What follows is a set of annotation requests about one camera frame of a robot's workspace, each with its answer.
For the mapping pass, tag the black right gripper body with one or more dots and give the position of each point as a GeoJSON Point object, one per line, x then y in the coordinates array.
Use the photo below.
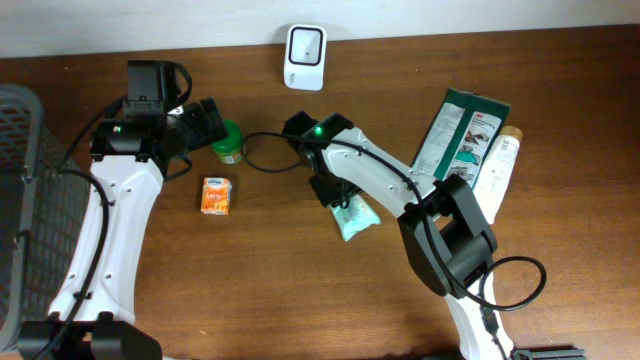
{"type": "Point", "coordinates": [327, 185]}

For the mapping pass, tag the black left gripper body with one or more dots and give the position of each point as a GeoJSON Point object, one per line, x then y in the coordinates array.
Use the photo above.
{"type": "Point", "coordinates": [203, 128]}

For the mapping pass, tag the mint green wipes packet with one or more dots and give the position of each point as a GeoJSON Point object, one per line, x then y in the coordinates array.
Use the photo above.
{"type": "Point", "coordinates": [355, 218]}

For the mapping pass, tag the green lid jar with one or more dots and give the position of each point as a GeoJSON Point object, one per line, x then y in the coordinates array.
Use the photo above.
{"type": "Point", "coordinates": [230, 149]}

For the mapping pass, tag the orange tissue pack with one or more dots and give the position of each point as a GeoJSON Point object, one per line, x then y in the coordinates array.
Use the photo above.
{"type": "Point", "coordinates": [216, 196]}

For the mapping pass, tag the dark green 3M package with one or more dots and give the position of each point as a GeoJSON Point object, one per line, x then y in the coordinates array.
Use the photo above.
{"type": "Point", "coordinates": [460, 136]}

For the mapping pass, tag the white tube with tan cap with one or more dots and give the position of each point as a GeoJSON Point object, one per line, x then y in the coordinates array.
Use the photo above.
{"type": "Point", "coordinates": [495, 173]}

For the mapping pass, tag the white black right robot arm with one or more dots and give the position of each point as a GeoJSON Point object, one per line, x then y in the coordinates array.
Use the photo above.
{"type": "Point", "coordinates": [448, 241]}

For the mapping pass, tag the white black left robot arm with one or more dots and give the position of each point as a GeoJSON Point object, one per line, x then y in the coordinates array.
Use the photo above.
{"type": "Point", "coordinates": [92, 315]}

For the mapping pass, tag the white barcode scanner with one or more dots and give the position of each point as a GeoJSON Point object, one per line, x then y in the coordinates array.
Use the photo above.
{"type": "Point", "coordinates": [305, 55]}

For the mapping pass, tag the grey plastic mesh basket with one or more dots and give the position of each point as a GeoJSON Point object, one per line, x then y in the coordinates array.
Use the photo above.
{"type": "Point", "coordinates": [42, 213]}

